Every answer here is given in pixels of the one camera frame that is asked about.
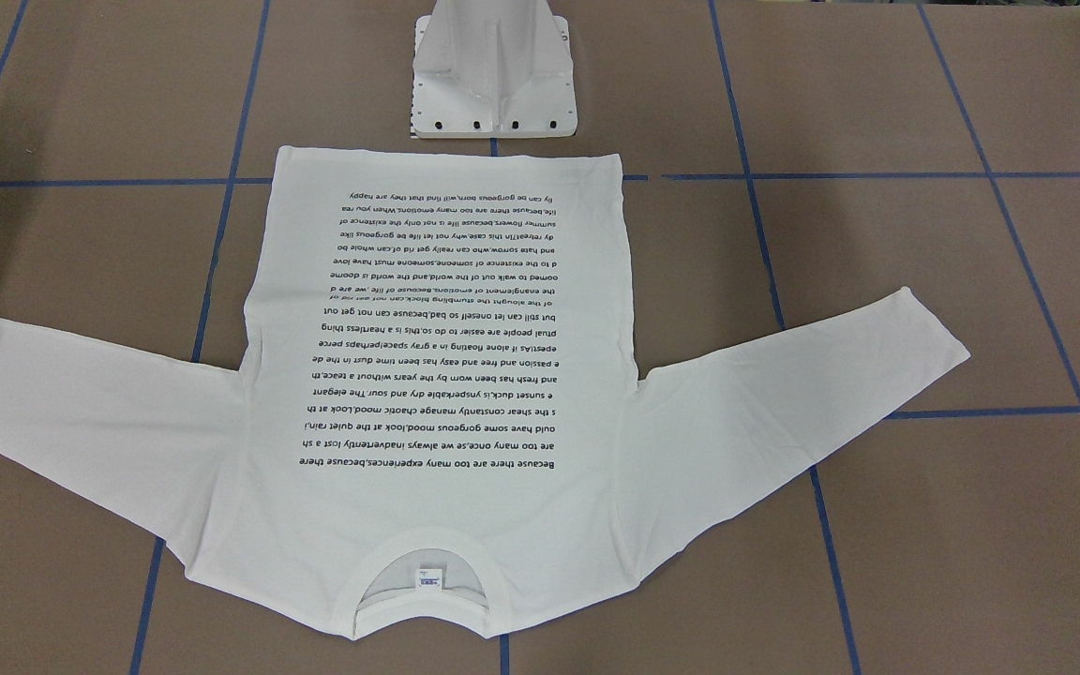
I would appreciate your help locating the white long-sleeve printed shirt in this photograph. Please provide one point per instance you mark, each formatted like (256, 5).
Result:
(439, 413)

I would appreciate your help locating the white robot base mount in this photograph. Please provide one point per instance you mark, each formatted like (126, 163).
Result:
(492, 69)

